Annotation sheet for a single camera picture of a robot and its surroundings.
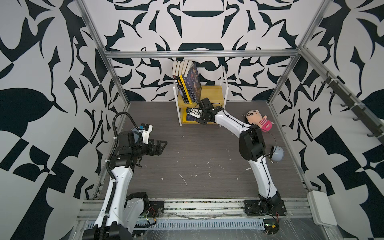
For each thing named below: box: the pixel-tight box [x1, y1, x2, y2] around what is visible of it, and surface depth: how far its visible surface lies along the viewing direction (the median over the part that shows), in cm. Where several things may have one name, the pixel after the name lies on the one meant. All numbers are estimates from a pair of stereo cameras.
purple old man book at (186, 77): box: [183, 60, 196, 103], surface depth 83 cm
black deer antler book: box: [175, 61, 189, 104], surface depth 84 cm
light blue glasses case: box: [132, 128, 140, 143], surface depth 65 cm
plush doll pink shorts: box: [245, 109, 275, 132], surface depth 104 cm
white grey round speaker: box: [271, 145, 285, 162], surface depth 87 cm
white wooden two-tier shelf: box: [173, 66, 230, 127], surface depth 87 cm
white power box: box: [306, 190, 338, 227], surface depth 73 cm
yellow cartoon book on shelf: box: [182, 107, 198, 123], surface depth 104 cm
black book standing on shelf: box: [172, 75, 181, 98], surface depth 81 cm
